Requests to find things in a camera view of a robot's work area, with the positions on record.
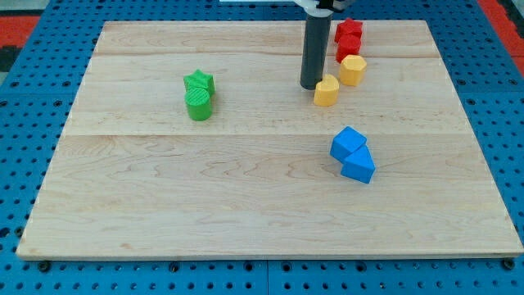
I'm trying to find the blue triangle block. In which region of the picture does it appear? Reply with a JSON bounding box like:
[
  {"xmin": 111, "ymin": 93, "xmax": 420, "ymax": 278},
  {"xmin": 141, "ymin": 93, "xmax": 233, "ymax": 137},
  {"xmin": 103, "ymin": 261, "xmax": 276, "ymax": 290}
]
[{"xmin": 341, "ymin": 145, "xmax": 376, "ymax": 184}]

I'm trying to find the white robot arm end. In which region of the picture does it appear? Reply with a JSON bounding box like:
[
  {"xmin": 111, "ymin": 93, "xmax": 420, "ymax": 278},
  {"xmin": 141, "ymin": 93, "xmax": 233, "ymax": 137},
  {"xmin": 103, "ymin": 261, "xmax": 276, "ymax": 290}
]
[{"xmin": 293, "ymin": 0, "xmax": 356, "ymax": 18}]

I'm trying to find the red cylinder block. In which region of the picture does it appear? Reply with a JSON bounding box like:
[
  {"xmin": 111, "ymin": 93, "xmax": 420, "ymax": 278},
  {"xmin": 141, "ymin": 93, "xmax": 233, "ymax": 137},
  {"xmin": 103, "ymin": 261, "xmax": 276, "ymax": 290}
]
[{"xmin": 336, "ymin": 34, "xmax": 361, "ymax": 63}]

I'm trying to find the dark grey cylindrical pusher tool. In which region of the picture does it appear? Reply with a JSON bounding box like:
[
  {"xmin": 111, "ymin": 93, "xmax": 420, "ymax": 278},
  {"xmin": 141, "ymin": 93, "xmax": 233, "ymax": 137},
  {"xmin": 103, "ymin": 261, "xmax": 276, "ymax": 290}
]
[{"xmin": 300, "ymin": 15, "xmax": 332, "ymax": 90}]

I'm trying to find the yellow hexagon block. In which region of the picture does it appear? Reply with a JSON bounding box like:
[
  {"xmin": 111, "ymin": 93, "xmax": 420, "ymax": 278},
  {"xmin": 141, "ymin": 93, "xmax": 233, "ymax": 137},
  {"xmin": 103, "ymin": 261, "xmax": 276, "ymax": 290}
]
[{"xmin": 339, "ymin": 55, "xmax": 367, "ymax": 86}]

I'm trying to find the red star block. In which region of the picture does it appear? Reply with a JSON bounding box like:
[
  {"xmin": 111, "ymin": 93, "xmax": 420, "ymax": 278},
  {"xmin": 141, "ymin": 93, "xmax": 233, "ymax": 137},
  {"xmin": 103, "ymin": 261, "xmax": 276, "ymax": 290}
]
[{"xmin": 334, "ymin": 18, "xmax": 364, "ymax": 43}]

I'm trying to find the yellow heart block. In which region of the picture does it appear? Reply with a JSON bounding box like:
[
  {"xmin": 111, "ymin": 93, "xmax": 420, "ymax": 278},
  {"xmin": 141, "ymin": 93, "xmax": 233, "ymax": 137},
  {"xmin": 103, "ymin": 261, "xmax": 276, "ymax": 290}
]
[{"xmin": 314, "ymin": 74, "xmax": 340, "ymax": 107}]

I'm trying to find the green cylinder block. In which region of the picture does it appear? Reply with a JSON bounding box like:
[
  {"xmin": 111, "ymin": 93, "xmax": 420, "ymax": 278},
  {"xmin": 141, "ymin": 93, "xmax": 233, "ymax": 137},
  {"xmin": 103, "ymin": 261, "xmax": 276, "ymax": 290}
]
[{"xmin": 184, "ymin": 88, "xmax": 212, "ymax": 121}]

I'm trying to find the green star block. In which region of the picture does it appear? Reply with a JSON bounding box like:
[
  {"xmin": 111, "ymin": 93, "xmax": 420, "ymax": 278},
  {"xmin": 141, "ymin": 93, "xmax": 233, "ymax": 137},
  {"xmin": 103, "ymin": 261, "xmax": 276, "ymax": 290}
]
[{"xmin": 183, "ymin": 69, "xmax": 215, "ymax": 97}]

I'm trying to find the wooden board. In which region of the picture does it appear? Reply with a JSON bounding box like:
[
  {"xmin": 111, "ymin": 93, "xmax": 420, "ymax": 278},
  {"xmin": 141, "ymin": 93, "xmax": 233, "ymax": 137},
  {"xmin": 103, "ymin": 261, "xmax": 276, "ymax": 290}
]
[{"xmin": 17, "ymin": 20, "xmax": 523, "ymax": 261}]

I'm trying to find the blue cube block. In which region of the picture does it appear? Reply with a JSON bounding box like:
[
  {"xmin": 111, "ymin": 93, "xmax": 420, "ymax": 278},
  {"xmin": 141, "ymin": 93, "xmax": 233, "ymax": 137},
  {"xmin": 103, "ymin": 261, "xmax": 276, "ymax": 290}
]
[{"xmin": 330, "ymin": 126, "xmax": 367, "ymax": 162}]

